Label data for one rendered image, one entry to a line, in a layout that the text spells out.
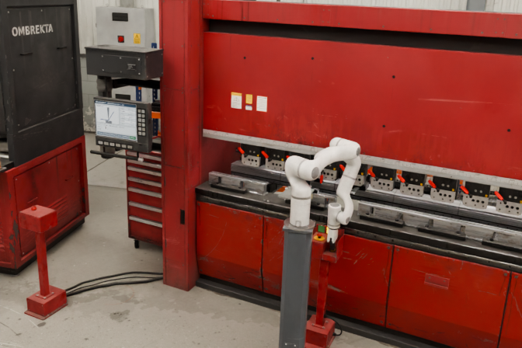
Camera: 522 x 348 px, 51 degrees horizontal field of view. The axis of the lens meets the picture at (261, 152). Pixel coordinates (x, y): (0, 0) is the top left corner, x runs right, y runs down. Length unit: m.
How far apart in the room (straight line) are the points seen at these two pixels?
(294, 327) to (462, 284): 1.12
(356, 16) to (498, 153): 1.22
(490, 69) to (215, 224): 2.27
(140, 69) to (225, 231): 1.41
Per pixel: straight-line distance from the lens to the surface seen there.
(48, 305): 4.49
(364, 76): 3.70
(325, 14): 3.73
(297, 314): 3.62
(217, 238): 4.38
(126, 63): 3.93
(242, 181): 4.29
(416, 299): 3.97
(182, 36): 4.02
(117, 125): 4.04
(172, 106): 4.15
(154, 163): 4.86
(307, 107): 3.86
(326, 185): 4.25
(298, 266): 3.45
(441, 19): 3.56
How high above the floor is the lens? 2.38
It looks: 17 degrees down
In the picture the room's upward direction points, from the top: 2 degrees clockwise
